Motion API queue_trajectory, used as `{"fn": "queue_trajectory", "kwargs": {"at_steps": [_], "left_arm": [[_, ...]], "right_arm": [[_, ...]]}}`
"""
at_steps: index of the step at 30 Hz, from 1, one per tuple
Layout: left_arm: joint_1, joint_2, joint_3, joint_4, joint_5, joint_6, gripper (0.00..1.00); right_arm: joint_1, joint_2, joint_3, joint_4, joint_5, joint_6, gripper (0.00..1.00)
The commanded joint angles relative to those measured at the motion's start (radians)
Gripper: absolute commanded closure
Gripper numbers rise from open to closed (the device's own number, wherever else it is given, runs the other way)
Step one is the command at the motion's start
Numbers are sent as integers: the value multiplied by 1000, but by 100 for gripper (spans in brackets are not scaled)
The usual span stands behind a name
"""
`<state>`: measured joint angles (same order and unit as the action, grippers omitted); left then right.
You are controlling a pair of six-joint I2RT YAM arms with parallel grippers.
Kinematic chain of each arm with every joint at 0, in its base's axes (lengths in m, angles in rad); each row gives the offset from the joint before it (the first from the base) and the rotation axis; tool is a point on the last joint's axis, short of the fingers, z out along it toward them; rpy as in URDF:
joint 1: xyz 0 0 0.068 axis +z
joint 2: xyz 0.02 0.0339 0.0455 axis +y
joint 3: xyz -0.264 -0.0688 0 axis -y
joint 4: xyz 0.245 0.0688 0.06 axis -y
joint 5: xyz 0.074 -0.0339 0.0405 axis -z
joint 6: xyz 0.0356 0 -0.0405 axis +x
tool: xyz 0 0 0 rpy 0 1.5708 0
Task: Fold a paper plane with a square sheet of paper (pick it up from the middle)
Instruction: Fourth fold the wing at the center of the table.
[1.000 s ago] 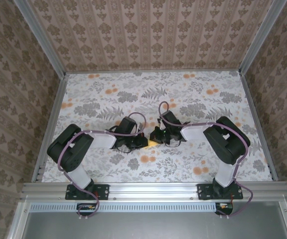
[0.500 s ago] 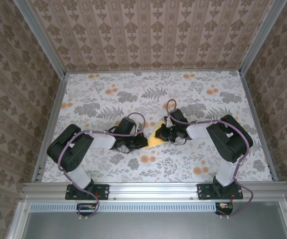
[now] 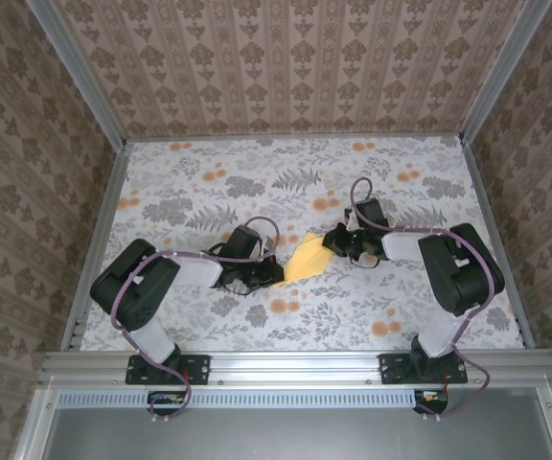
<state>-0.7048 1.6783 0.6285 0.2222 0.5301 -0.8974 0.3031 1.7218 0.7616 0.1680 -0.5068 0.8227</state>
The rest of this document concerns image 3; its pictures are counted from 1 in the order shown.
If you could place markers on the yellow cloth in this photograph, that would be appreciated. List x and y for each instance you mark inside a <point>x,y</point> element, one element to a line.
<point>307,263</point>

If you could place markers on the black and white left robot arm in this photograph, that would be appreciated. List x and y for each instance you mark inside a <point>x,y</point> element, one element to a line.
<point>132,287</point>

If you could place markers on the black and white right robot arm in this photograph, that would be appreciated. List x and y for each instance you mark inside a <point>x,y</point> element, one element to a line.
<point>463,273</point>

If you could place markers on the floral patterned table mat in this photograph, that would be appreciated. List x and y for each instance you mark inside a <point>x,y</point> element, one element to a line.
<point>257,167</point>

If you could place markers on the grey metal panel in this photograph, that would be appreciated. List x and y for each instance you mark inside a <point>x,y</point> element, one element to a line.
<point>295,436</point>

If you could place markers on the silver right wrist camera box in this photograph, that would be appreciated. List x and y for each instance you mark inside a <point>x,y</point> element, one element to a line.
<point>349,218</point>

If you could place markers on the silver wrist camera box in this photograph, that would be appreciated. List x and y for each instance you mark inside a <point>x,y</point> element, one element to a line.
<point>349,218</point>
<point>269,240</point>

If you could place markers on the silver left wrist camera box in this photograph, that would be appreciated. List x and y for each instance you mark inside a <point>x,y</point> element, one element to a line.
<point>269,240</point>

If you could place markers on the wide aluminium mounting rail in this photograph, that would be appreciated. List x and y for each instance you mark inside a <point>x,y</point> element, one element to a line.
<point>295,366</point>

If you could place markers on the aluminium table edge rail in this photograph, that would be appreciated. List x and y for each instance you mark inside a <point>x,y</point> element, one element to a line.
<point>295,137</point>
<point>483,201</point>
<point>107,201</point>

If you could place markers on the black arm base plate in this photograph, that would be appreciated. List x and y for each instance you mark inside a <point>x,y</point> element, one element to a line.
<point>199,369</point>
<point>391,369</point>

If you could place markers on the aluminium frame post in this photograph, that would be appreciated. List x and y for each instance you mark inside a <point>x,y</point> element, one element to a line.
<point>87,81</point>
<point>501,72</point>

